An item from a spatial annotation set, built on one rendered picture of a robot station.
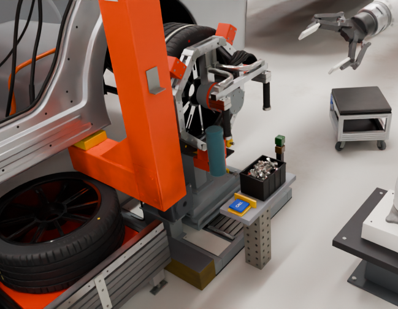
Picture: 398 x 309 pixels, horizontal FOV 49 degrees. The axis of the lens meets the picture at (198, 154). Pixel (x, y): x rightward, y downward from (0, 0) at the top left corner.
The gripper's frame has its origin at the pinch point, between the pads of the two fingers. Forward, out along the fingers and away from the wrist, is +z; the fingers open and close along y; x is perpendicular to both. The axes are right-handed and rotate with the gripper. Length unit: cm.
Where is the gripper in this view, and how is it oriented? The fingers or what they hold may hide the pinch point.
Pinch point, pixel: (317, 51)
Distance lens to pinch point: 135.1
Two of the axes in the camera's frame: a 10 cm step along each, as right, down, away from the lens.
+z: -8.0, 5.0, -3.2
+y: 5.8, 7.9, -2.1
